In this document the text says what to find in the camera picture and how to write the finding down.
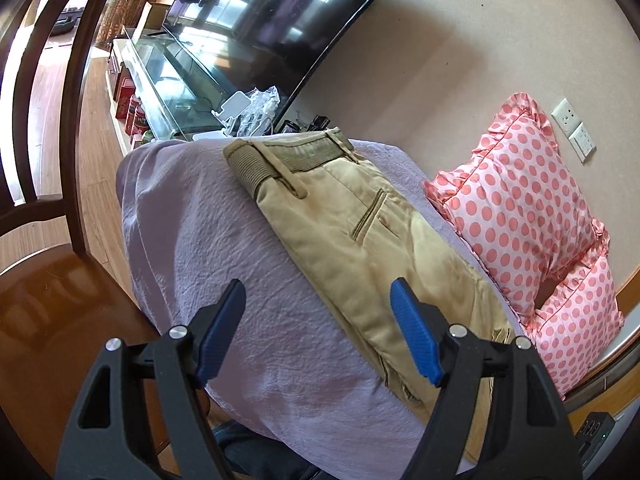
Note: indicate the small pink polka-dot pillow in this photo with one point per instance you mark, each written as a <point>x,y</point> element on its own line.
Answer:
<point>577,322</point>

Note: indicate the dark wooden chair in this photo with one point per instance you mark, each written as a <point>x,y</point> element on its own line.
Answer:
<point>58,303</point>

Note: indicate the large pink polka-dot pillow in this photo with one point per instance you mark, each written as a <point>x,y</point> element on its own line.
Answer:
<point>517,206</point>

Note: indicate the white wall socket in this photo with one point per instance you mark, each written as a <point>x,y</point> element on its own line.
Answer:
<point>566,117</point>

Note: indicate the clear plastic bag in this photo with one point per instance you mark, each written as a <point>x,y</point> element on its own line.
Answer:
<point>258,116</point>

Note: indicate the white device on cabinet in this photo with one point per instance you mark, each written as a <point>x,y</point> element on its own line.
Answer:
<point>232,108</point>

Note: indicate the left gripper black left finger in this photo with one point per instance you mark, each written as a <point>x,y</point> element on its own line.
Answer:
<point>108,435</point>

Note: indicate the glass-top TV cabinet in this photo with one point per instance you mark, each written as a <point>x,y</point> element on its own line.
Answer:
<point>180,95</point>

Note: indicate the khaki tan pants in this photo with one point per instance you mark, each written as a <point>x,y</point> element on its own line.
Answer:
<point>346,394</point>

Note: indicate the red box on shelf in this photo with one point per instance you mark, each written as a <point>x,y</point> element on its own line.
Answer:
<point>125,90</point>

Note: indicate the black flat-screen television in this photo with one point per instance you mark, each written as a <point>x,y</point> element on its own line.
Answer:
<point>262,44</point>

